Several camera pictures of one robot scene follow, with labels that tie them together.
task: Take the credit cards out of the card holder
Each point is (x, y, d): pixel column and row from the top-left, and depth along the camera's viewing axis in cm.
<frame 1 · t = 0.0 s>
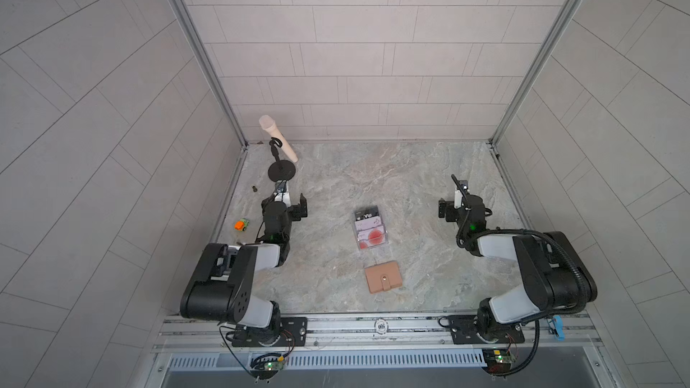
left hand: (291, 191, 92), fingers open
right hand: (454, 195, 95), fingers open
pink leather card wallet: (383, 277, 80), point 2 cm above the table
black VIP card: (367, 213, 91), point 5 cm above the table
pink floral VIP card: (362, 224, 89), point 5 cm above the table
white card red circle: (371, 236, 88), point 3 cm above the table
beige microphone: (267, 121, 88), point 27 cm above the table
black microphone stand: (280, 171, 105), point 3 cm above the table
orange green toy car: (241, 224, 91), point 3 cm above the table
small dark screw: (255, 189, 101), on the table

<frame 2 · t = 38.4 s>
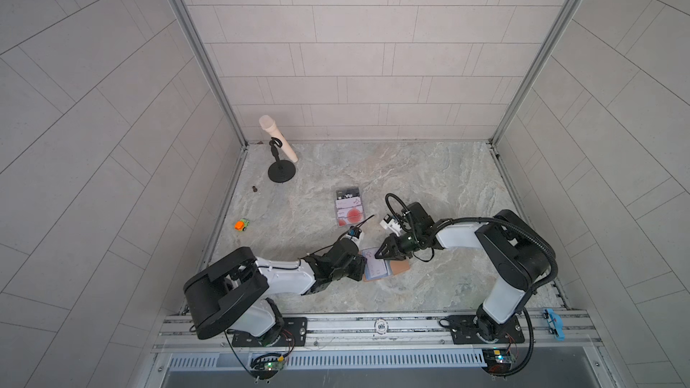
left hand: (370, 263, 85), fingers closed
right hand: (379, 257, 84), fingers open
pink leather card wallet: (397, 267, 82), point 2 cm above the table
black VIP card: (351, 192, 96), point 6 cm above the table
white card red circle: (349, 211, 93), point 4 cm above the table
clear acrylic card holder: (349, 207, 93), point 5 cm above the table
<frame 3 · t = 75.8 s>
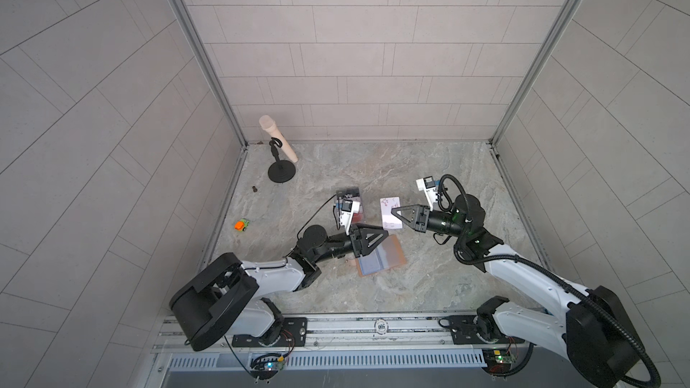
left hand: (387, 239, 70), fingers open
right hand: (394, 218, 71), fingers closed
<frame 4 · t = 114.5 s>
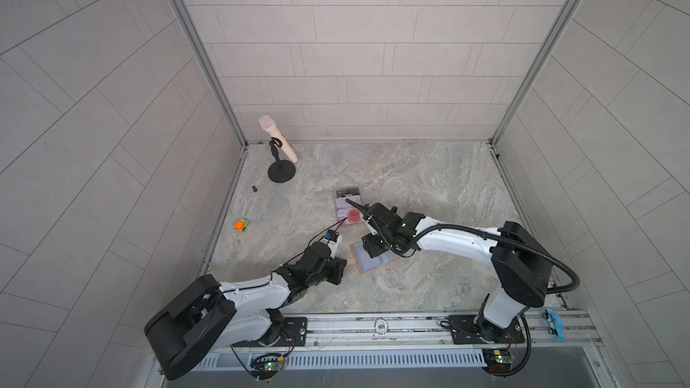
left hand: (350, 263, 85), fingers closed
right hand: (368, 246, 85), fingers open
